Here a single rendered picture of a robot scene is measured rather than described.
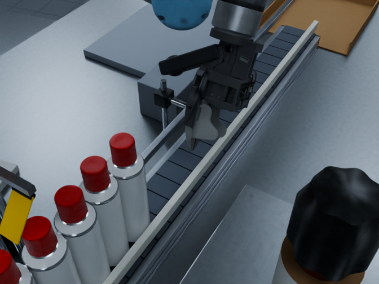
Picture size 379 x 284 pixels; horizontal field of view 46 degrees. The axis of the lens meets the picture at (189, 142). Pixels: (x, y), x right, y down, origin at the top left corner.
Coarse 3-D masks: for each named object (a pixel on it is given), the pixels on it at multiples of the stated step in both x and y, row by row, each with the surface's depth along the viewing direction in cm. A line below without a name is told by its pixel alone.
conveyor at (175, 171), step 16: (288, 32) 115; (304, 32) 115; (272, 48) 110; (288, 48) 110; (304, 48) 110; (256, 64) 105; (272, 64) 105; (256, 80) 100; (224, 112) 92; (256, 112) 93; (240, 128) 89; (208, 144) 86; (176, 160) 83; (192, 160) 83; (160, 176) 80; (176, 176) 80; (160, 192) 77; (192, 192) 77; (160, 208) 75; (144, 256) 68; (128, 272) 66
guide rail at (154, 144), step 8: (288, 0) 110; (280, 8) 107; (288, 8) 110; (272, 16) 104; (280, 16) 106; (272, 24) 103; (264, 32) 100; (256, 40) 98; (184, 112) 80; (176, 120) 78; (168, 128) 77; (176, 128) 78; (160, 136) 75; (168, 136) 76; (152, 144) 74; (160, 144) 75; (144, 152) 73; (152, 152) 73; (144, 160) 72
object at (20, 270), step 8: (0, 256) 45; (8, 256) 45; (0, 264) 45; (8, 264) 45; (16, 264) 49; (0, 272) 44; (8, 272) 45; (16, 272) 46; (24, 272) 48; (0, 280) 44; (8, 280) 45; (16, 280) 46; (24, 280) 48; (32, 280) 48
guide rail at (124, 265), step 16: (288, 64) 102; (272, 80) 95; (256, 96) 91; (240, 112) 87; (224, 144) 82; (208, 160) 78; (192, 176) 75; (176, 192) 73; (176, 208) 73; (160, 224) 69; (144, 240) 66; (128, 256) 64; (112, 272) 62
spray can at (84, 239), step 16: (64, 192) 51; (80, 192) 51; (64, 208) 50; (80, 208) 51; (64, 224) 52; (80, 224) 52; (96, 224) 54; (80, 240) 53; (96, 240) 56; (80, 256) 56; (96, 256) 57; (80, 272) 58; (96, 272) 59
